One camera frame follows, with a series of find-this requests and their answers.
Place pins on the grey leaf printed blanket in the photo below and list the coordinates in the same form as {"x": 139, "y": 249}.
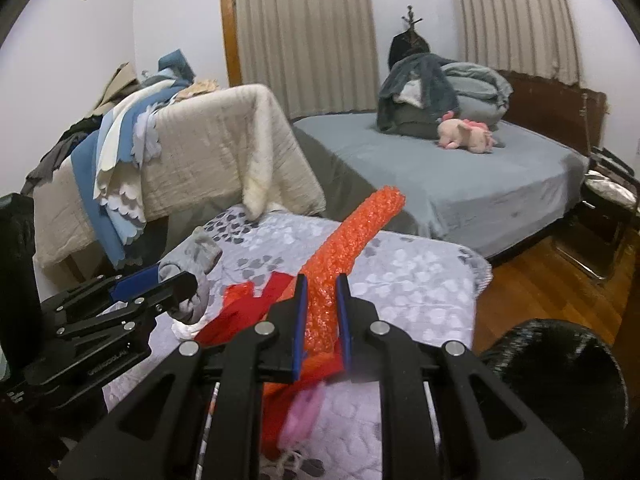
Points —
{"x": 415, "y": 290}

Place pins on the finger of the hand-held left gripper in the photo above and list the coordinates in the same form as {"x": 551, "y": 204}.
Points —
{"x": 135, "y": 284}
{"x": 165, "y": 292}

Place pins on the bed with grey sheet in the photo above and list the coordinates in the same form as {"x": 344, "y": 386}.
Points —
{"x": 450, "y": 180}

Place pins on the beige quilt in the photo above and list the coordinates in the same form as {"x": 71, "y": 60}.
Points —
{"x": 215, "y": 145}

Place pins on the grey sock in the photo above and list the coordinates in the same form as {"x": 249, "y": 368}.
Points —
{"x": 197, "y": 255}

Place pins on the pile of dark clothes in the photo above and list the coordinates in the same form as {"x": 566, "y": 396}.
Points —
{"x": 60, "y": 152}

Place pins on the dark grey fleece blanket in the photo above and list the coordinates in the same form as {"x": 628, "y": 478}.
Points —
{"x": 415, "y": 82}

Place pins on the wooden headboard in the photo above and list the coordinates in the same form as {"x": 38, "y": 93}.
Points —
{"x": 550, "y": 105}

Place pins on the folded grey bedding pile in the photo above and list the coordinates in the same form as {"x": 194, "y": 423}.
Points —
{"x": 475, "y": 85}

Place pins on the pink plush toy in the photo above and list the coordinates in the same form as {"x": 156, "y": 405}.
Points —
{"x": 465, "y": 135}

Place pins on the wide beige curtain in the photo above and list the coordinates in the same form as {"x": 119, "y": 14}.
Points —
{"x": 305, "y": 35}

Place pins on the blue and white scalloped cloth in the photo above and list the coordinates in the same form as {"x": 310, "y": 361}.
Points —
{"x": 120, "y": 160}

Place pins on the narrow beige curtain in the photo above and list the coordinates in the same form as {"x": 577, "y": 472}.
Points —
{"x": 515, "y": 15}

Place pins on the black trash bin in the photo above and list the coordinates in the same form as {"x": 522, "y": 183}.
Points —
{"x": 550, "y": 375}

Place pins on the red cloth strip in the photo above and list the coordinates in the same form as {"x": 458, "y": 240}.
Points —
{"x": 240, "y": 310}

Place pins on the pink face mask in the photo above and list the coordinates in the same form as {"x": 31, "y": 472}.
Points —
{"x": 302, "y": 410}

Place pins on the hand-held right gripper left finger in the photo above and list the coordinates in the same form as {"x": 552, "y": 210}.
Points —
{"x": 299, "y": 325}

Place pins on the wooden window frame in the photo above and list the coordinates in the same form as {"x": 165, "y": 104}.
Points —
{"x": 230, "y": 25}

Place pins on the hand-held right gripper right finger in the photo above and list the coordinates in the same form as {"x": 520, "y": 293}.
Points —
{"x": 343, "y": 325}

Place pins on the black metal chair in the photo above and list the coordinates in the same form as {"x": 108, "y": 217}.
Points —
{"x": 607, "y": 190}

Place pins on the orange bubble wrap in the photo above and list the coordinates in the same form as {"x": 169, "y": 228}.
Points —
{"x": 350, "y": 240}

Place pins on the wooden coat rack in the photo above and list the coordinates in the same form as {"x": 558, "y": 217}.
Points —
{"x": 407, "y": 42}

